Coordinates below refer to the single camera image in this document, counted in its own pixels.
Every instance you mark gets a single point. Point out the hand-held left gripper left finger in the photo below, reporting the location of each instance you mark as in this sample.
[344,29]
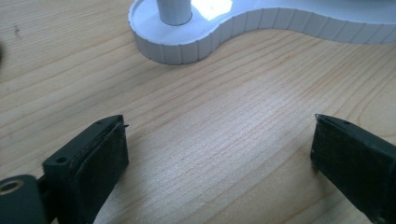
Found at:
[84,168]

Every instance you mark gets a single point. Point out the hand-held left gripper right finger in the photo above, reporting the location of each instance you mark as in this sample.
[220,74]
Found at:
[358,161]

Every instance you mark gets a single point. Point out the white ribbed plastic base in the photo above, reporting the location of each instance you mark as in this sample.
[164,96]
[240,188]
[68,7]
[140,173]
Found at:
[186,46]

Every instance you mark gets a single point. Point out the white plastic post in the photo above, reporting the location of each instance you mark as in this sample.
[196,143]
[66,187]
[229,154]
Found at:
[174,11]

